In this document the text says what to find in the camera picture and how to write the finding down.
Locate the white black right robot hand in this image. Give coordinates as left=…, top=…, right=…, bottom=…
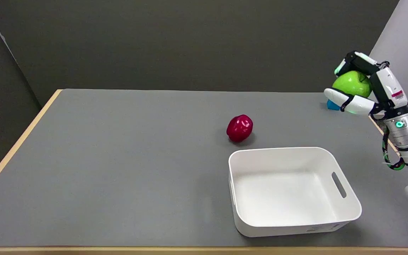
left=324, top=51, right=408, bottom=119

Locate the green apple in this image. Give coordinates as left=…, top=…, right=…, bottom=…
left=332, top=70, right=373, bottom=98

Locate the white plastic box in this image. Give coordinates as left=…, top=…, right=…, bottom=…
left=228, top=147, right=363, bottom=238

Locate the red apple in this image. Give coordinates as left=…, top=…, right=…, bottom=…
left=226, top=114, right=254, bottom=143

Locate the black green robot cable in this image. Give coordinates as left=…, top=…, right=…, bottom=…
left=382, top=127, right=406, bottom=171

